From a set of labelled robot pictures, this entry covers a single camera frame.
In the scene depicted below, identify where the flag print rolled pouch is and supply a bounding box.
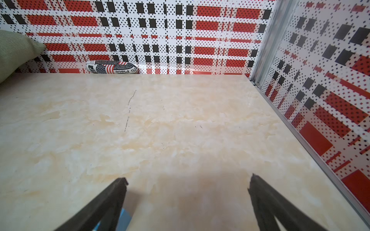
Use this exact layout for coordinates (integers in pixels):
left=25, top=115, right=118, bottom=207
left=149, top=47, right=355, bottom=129
left=85, top=60, right=139, bottom=74

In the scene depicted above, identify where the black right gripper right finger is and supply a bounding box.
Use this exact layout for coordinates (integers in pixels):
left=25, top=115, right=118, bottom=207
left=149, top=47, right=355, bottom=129
left=248, top=174, right=326, bottom=231

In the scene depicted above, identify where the green cushion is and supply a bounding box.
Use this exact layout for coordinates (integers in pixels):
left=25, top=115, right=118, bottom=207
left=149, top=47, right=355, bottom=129
left=1, top=30, right=46, bottom=82

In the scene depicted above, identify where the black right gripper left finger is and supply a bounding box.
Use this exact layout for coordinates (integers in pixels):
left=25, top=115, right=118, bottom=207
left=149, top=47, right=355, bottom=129
left=56, top=178, right=128, bottom=231

